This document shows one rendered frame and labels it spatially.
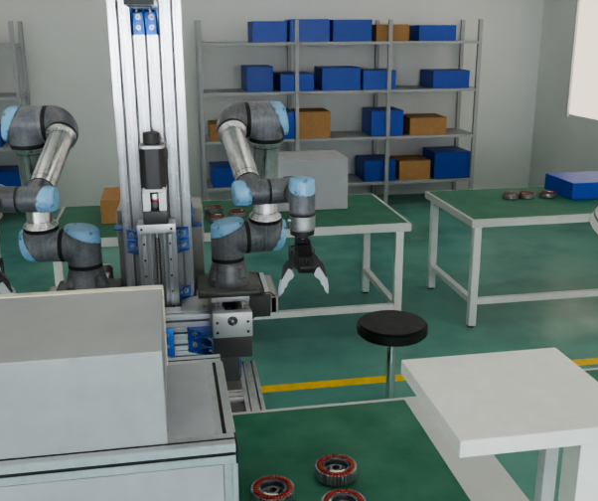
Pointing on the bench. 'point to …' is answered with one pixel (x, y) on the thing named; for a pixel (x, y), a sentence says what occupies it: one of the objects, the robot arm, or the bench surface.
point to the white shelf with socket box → (524, 411)
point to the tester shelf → (216, 442)
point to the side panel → (230, 482)
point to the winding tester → (65, 372)
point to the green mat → (353, 419)
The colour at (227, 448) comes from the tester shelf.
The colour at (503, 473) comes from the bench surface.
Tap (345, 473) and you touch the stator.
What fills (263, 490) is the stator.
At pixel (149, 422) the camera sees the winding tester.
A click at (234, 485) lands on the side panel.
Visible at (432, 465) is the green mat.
